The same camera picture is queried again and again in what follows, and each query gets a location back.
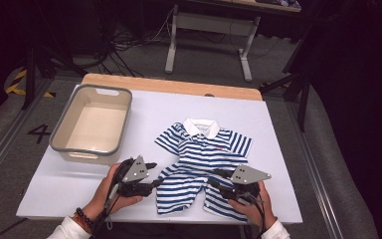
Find hand-held gripper cable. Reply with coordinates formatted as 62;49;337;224
242;193;268;239
91;165;130;239

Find left hand-held gripper cable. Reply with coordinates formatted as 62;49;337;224
91;165;130;239

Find right hand-held gripper cable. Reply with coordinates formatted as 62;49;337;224
242;193;268;239

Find black tripod stand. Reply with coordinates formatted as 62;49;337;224
21;43;89;111

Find small colourful items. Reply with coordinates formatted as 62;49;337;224
255;0;302;9

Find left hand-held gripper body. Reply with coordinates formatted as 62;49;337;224
111;154;155;199

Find beige plastic basket grey rim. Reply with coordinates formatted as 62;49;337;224
48;83;133;166

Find white cable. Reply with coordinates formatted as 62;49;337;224
143;7;177;43

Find white metal table frame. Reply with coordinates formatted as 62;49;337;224
163;0;302;84

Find black metal stand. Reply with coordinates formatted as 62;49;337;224
258;33;312;132

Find black curtain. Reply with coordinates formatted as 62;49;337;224
0;0;38;123
291;0;382;239

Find person's right hand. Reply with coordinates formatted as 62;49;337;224
228;180;278;230

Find person's left hand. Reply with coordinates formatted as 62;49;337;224
81;162;144;223

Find dark bead bracelet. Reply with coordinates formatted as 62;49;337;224
73;207;96;233

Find wooden table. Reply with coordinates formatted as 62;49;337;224
80;73;264;102

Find black floor cable bundle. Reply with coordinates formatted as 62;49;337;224
89;6;177;78

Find metal floor rail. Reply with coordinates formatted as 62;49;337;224
0;78;54;197
285;101;344;239

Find blue white striped baby romper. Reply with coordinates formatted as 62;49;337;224
153;118;254;223

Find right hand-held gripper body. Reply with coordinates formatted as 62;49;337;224
216;164;273;204

